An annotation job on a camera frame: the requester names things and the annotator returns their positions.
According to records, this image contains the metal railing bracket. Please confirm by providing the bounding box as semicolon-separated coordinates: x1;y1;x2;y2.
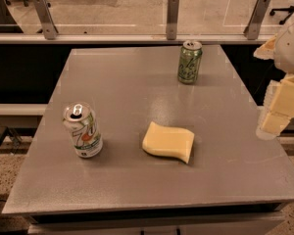
32;0;58;40
243;0;270;40
166;0;179;40

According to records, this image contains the left metal railing bracket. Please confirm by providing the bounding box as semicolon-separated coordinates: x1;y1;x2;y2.
32;0;58;40

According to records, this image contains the green soda can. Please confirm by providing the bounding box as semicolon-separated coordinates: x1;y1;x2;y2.
177;40;203;84

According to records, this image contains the yellow sponge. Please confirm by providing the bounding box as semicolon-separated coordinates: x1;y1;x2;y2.
142;121;195;164

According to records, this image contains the middle metal railing bracket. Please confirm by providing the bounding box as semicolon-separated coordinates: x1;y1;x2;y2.
166;0;179;40

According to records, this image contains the right metal railing bracket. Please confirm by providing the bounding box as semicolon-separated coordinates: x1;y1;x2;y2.
243;0;270;40

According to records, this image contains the white 7up can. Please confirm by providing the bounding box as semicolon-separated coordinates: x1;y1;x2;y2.
63;102;103;159

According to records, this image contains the metal railing bar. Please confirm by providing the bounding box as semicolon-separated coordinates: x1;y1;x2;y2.
0;33;273;44

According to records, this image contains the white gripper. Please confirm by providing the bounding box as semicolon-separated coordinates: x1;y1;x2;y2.
253;13;294;140

